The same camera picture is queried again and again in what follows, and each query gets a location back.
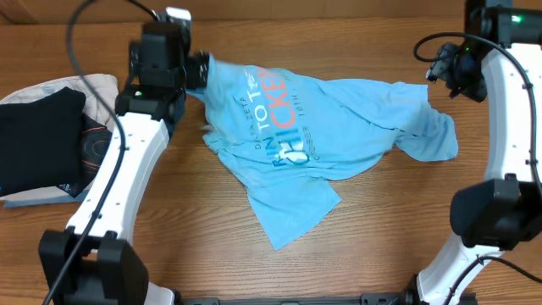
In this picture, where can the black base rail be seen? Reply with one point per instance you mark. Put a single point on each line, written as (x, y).
(364, 299)

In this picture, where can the black folded garment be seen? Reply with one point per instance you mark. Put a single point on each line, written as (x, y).
(40, 142)

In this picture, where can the blue folded garment bottom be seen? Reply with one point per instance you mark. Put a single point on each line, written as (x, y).
(52, 200)

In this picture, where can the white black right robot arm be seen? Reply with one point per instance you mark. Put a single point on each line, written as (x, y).
(498, 62)

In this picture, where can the dark printed folded garment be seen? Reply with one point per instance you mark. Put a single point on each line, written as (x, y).
(94, 141)

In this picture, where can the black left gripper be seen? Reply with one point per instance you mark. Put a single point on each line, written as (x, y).
(196, 70)

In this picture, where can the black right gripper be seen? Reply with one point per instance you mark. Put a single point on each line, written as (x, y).
(477, 91)

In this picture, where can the light blue printed t-shirt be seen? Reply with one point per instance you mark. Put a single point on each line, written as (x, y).
(287, 137)

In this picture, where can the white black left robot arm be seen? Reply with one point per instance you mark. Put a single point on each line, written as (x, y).
(92, 261)

